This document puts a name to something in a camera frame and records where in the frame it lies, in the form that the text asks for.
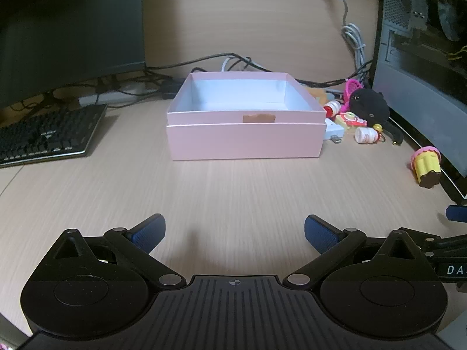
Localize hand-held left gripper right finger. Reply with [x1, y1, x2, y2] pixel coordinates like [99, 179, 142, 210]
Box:
[285, 214, 433, 288]

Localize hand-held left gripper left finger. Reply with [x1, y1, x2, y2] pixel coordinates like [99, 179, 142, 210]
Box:
[44, 213, 187, 288]

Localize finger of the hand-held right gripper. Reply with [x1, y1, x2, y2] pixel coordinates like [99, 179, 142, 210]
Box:
[398, 227, 467, 260]
[446, 205, 467, 224]

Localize yellow pink cupcake toy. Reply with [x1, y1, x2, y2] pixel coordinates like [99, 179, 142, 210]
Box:
[408, 146, 442, 189]

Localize white battery charger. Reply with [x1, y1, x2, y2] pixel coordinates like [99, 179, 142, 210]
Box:
[323, 118, 345, 143]

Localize yellow pink toy camera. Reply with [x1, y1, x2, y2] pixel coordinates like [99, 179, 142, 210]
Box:
[334, 112, 367, 130]

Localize pink cardboard box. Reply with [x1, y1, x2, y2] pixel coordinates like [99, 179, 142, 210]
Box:
[166, 72, 327, 162]

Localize black plush toy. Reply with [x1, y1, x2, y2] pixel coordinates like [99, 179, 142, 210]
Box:
[348, 88, 404, 146]

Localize pink toy net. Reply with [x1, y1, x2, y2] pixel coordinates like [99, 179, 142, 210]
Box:
[341, 79, 365, 112]

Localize white pink small toy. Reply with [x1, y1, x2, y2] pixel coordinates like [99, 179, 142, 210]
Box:
[355, 127, 380, 144]

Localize tan printed toy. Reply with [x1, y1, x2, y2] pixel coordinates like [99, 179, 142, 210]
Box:
[304, 87, 334, 105]

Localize black keyboard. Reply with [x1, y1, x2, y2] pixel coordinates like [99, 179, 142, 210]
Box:
[0, 104, 108, 168]

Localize black computer case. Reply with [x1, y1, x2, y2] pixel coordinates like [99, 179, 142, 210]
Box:
[370, 0, 467, 201]

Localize white power strip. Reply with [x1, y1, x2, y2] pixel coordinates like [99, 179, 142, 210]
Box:
[78, 85, 165, 107]

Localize black computer monitor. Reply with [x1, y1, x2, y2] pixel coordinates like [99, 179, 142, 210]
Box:
[0, 0, 147, 108]

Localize black cable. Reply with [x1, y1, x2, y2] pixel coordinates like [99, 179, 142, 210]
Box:
[295, 78, 351, 86]
[146, 54, 256, 71]

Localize white cable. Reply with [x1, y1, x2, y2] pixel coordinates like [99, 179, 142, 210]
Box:
[220, 57, 272, 74]

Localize grey cable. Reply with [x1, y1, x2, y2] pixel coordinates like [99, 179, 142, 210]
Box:
[326, 0, 367, 77]

